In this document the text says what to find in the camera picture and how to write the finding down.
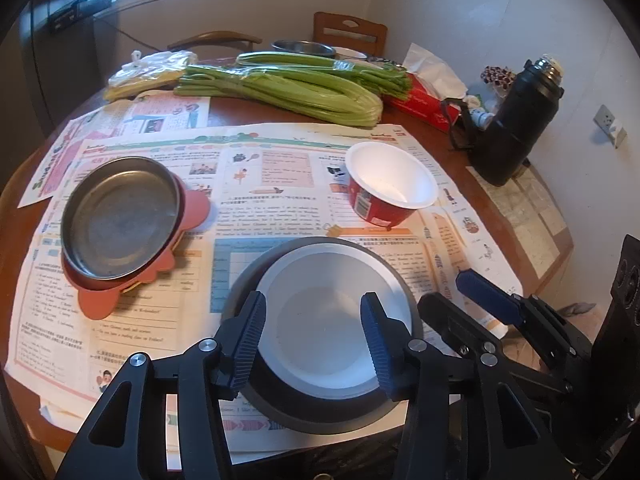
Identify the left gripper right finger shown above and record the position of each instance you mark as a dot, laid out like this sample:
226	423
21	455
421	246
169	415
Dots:
468	414

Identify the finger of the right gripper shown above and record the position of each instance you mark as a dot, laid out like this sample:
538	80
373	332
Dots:
490	297

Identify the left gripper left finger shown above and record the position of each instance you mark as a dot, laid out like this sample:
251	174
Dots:
160	419

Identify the large steel bowl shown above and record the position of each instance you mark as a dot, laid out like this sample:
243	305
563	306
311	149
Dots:
239	264

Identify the red paper bowl white inside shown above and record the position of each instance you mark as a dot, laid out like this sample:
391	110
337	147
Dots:
313	339

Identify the orange plastic plate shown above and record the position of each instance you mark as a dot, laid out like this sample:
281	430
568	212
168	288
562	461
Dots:
98	300

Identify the steel plate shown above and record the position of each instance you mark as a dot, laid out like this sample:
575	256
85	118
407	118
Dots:
120	217

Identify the black thermos bottle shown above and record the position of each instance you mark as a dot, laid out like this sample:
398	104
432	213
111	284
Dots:
498	151

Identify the large front newspaper sheet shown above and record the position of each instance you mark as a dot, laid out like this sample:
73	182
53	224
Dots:
266	184

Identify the red tissue box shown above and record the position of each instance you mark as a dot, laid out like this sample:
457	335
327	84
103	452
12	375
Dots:
420	104

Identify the patterned small object behind thermos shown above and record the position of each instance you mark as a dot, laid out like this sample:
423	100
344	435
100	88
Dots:
499	78

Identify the white tissue paper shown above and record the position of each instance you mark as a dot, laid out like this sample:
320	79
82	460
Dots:
435	75

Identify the celery bunch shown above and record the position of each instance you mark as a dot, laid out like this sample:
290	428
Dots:
343	92

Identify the rear newspaper sheet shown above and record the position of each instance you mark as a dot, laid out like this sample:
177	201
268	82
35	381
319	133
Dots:
152	112

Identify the yellow vegetables in plastic bag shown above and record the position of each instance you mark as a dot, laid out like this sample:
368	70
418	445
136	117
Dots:
149	72

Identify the wooden chair with slot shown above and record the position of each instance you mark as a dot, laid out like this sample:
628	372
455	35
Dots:
347	31

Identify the steel bowl at back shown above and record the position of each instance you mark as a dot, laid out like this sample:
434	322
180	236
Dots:
304	47

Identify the curved wooden chair back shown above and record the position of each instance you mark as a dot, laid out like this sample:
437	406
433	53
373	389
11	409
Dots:
218	38

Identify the black device on sill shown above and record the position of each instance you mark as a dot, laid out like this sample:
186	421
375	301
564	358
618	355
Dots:
74	12

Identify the wall power socket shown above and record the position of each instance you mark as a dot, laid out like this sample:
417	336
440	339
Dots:
610	125

